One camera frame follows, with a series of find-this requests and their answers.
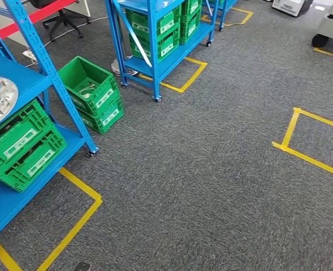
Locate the blue metal shelf rack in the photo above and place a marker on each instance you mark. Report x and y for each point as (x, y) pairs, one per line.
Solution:
(166, 61)
(224, 11)
(2, 202)

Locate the chrome barrier stanchion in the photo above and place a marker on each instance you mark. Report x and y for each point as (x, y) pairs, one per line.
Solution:
(114, 66)

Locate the black office chair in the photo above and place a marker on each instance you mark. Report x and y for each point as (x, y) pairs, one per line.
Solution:
(60, 18)

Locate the red barrier belt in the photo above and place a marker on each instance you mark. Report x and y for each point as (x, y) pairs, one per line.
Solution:
(41, 13)

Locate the white grey machine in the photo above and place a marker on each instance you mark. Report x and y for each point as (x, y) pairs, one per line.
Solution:
(290, 6)

